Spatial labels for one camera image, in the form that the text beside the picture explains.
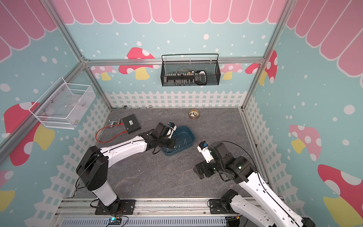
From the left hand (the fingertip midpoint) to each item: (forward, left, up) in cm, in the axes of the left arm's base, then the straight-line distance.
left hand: (175, 144), depth 88 cm
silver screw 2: (+8, -6, -9) cm, 13 cm away
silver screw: (-4, -1, -9) cm, 10 cm away
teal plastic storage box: (+10, -5, -8) cm, 14 cm away
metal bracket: (+23, +51, -9) cm, 56 cm away
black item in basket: (+34, -15, +25) cm, 45 cm away
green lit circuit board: (-39, +30, -12) cm, 51 cm away
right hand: (-17, -15, +9) cm, 24 cm away
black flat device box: (+22, +36, -9) cm, 43 cm away
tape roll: (+33, -13, -9) cm, 37 cm away
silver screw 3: (-6, -1, +8) cm, 10 cm away
